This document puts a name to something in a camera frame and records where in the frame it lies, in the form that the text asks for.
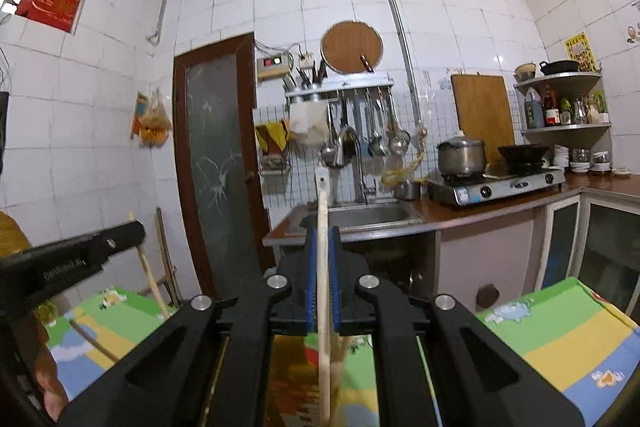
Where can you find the hanging orange plastic bag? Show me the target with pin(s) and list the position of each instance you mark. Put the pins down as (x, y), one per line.
(150, 123)

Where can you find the round wooden cutting board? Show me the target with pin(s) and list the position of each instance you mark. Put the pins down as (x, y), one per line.
(351, 47)

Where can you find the person's left hand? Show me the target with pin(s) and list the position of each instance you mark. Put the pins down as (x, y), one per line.
(31, 338)

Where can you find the dark brown glass door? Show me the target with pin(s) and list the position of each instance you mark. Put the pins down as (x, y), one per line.
(223, 213)

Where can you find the black wok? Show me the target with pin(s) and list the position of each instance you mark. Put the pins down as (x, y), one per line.
(523, 157)

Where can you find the colourful cartoon tablecloth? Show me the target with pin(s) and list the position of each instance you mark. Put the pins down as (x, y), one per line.
(582, 345)

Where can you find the chrome faucet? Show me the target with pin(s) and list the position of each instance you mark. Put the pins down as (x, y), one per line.
(348, 152)

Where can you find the corner wall shelf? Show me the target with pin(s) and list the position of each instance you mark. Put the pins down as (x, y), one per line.
(567, 109)

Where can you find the yellow rubber gloves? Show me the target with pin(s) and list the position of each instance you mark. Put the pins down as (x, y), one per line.
(272, 137)

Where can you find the wooden chopstick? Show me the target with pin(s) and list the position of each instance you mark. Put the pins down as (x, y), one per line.
(324, 319)
(152, 283)
(93, 342)

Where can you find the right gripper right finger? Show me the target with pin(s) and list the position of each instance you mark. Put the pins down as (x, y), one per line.
(435, 363)

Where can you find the yellow wall poster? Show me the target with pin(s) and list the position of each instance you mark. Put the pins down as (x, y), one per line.
(578, 49)

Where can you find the steel gas stove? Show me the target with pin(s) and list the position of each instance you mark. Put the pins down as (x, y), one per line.
(491, 187)

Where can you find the rectangular wooden cutting board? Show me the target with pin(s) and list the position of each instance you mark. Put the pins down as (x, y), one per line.
(484, 113)

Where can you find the steel kitchen sink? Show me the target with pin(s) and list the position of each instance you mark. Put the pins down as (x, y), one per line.
(380, 215)

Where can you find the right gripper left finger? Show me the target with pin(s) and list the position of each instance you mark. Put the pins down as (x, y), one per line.
(209, 363)

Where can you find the steel utensil rack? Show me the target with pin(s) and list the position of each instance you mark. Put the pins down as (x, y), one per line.
(332, 86)

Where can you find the steel cooking pot with lid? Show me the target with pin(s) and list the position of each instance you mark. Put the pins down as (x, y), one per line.
(461, 157)

